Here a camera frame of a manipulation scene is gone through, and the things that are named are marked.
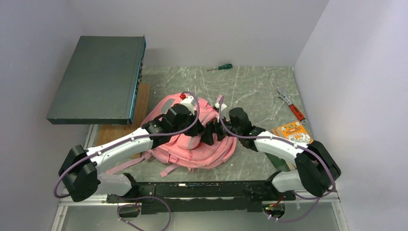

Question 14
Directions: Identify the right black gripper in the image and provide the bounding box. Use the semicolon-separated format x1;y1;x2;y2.
198;112;242;146

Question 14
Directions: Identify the pink student backpack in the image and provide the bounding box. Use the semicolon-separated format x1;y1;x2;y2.
106;93;237;177

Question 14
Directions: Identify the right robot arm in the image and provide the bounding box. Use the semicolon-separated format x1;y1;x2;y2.
203;107;341;200

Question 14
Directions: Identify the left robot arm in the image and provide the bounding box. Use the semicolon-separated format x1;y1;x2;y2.
53;103;201;202

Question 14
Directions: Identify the dark green book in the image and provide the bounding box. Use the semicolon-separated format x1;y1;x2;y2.
266;153;291;172

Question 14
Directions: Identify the wooden board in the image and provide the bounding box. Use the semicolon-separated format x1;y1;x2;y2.
94;84;151;146

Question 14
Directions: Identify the orange comic book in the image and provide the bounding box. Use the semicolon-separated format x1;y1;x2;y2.
276;121;313;144

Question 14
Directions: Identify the dark grey flat box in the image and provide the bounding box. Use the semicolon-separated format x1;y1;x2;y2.
46;36;147;125

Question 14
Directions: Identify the red adjustable wrench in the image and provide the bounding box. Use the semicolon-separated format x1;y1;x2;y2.
277;89;308;125

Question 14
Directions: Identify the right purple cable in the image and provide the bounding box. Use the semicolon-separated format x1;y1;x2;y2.
217;95;337;223

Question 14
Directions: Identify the purple cable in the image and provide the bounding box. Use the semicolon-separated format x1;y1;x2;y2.
217;95;337;223
52;91;201;200

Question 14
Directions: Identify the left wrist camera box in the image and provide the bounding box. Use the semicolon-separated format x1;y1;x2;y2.
180;93;196;115

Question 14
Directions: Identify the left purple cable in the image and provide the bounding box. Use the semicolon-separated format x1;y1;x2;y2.
52;91;201;200

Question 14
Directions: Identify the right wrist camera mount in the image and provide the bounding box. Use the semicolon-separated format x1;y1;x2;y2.
213;101;227;119

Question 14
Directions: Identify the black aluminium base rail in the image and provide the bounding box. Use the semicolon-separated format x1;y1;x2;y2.
59;180;339;214

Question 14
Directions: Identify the green handled screwdriver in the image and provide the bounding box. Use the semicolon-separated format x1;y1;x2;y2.
207;64;233;71

